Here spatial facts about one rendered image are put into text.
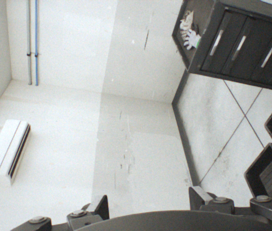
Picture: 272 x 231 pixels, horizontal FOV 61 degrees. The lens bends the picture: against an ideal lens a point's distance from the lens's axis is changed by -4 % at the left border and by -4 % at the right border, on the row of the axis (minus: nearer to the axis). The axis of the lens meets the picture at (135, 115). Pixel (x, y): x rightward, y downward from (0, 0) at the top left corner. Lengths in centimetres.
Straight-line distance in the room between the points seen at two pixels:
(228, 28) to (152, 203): 200
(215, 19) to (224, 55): 25
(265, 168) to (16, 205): 221
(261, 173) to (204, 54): 81
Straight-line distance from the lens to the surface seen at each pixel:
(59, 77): 402
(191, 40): 163
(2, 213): 268
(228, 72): 163
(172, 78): 400
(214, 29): 147
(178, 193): 301
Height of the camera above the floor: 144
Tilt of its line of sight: 10 degrees down
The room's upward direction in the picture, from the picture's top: 82 degrees counter-clockwise
